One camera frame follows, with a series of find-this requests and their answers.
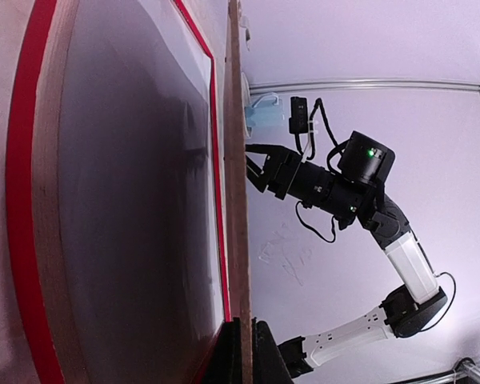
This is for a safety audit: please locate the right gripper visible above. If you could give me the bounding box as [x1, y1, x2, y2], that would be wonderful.
[245, 131, 395, 230]

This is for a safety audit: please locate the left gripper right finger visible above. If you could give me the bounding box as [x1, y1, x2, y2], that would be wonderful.
[251, 318, 293, 384]

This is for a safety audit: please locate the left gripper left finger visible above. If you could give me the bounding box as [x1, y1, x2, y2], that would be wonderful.
[194, 318, 242, 384]

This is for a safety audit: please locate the brown cardboard backing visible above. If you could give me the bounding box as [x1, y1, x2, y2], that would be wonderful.
[223, 1, 254, 383]

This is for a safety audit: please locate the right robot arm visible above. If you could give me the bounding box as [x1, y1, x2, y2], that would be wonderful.
[246, 132, 447, 377]

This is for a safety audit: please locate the light blue mug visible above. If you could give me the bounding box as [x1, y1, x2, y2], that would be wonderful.
[244, 93, 285, 129]

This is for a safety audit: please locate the white patterned plate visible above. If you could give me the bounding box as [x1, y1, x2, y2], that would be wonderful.
[241, 71, 251, 138]

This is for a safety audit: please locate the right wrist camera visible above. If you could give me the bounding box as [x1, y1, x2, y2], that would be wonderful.
[289, 96, 309, 135]

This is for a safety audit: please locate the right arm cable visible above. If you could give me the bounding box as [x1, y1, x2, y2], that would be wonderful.
[295, 98, 457, 321]

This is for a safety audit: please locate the right aluminium post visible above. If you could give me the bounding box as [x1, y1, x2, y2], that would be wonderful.
[250, 79, 480, 94]

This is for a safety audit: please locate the front aluminium rail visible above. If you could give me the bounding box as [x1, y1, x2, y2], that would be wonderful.
[454, 358, 480, 383]

